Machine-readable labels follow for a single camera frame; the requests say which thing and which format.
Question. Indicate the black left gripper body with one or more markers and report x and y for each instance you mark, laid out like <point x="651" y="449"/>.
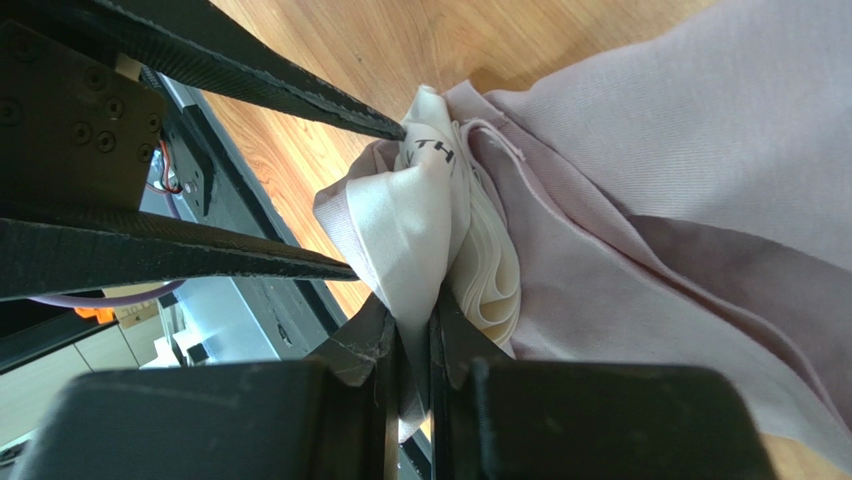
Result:
<point x="78" y="128"/>

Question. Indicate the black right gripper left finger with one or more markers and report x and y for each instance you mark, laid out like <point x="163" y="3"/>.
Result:
<point x="330" y="415"/>

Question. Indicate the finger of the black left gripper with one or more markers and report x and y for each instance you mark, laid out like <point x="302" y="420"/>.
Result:
<point x="197" y="44"/>
<point x="53" y="255"/>

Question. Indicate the pink underwear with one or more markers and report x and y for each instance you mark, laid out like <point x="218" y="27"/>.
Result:
<point x="686" y="200"/>

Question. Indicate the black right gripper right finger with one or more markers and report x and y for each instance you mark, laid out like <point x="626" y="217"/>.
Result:
<point x="495" y="417"/>

